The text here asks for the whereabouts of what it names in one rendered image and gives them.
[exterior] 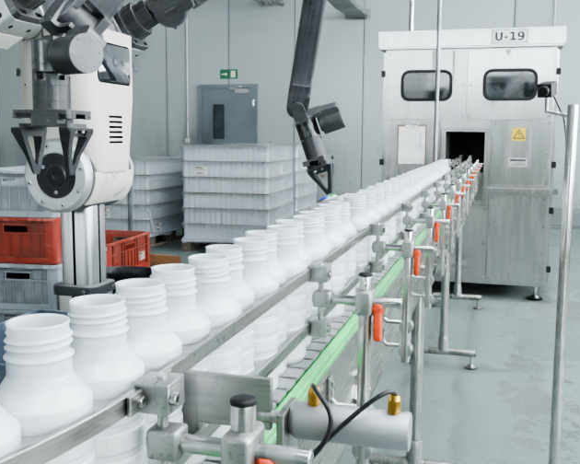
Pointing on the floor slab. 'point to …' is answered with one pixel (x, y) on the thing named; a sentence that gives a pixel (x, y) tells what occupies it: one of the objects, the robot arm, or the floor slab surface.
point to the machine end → (483, 136)
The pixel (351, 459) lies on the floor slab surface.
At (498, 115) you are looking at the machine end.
